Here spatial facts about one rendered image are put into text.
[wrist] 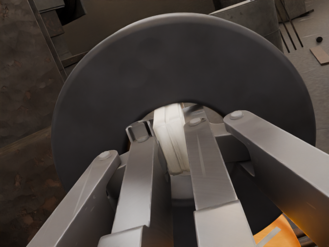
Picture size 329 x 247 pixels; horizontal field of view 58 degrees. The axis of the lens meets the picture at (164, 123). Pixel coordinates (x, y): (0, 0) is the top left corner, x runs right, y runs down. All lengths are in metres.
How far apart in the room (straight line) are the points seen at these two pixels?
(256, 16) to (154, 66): 2.53
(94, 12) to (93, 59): 6.89
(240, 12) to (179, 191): 2.49
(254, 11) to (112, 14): 4.91
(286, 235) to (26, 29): 0.48
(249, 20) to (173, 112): 2.52
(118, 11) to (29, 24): 6.72
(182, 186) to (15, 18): 0.43
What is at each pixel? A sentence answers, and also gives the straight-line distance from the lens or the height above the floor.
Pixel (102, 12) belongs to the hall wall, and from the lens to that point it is 7.12.
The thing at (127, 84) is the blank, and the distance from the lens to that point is 0.16.
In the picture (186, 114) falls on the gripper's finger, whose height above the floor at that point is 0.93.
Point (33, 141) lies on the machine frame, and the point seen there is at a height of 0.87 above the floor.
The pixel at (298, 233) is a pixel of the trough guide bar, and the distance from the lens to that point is 0.43.
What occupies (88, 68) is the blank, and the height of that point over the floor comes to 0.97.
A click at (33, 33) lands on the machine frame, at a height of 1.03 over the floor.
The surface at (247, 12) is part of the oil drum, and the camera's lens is 2.65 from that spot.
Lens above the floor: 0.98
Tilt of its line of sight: 19 degrees down
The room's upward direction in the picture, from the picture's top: 19 degrees counter-clockwise
